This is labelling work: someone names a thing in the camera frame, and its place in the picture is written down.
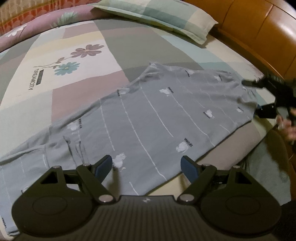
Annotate wooden headboard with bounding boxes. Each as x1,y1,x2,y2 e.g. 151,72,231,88
189,1,295,80

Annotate checked pastel pillow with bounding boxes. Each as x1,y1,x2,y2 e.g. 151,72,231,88
93,0,218,45

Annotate person's right hand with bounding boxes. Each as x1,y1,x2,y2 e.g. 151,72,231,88
276,114,296,143

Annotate beige and red curtain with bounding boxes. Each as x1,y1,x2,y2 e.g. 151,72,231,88
1,0,99,35

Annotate grey patterned pyjama trousers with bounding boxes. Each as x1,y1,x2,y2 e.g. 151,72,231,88
1,63,257,235

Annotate purple floral rolled quilt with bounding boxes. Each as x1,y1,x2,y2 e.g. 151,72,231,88
1,4,111,51

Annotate patchwork pastel bed sheet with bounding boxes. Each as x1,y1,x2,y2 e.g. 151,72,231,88
1,18,274,193

